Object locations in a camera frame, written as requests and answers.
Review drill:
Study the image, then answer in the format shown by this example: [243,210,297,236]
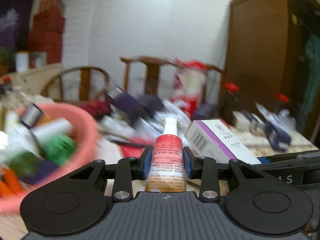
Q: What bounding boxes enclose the white purple striped box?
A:
[185,119,260,165]

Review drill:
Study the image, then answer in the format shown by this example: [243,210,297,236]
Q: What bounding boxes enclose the pink plastic basin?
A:
[1,103,99,213]

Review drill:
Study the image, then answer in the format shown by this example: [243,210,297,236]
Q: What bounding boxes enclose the dark purple box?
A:
[106,87,148,125]

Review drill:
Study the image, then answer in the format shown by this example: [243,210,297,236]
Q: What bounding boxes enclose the square-back wooden chair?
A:
[119,56,177,94]
[202,64,225,103]

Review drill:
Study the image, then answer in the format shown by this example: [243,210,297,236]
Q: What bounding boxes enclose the dark blue box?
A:
[264,122,291,152]

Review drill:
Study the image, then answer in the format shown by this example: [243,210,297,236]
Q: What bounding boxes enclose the paper cups in plastic bag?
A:
[170,59,208,118]

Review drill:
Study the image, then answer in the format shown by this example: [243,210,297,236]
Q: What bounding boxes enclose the round-back wooden chair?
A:
[40,66,110,103]

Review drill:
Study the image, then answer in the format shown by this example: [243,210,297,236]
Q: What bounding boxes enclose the beige cabinet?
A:
[8,63,62,94]

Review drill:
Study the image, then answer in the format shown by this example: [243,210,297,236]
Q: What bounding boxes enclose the brown wooden door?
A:
[225,0,296,112]

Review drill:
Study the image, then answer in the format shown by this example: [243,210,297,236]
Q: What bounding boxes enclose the stack of red boxes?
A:
[28,0,65,64]

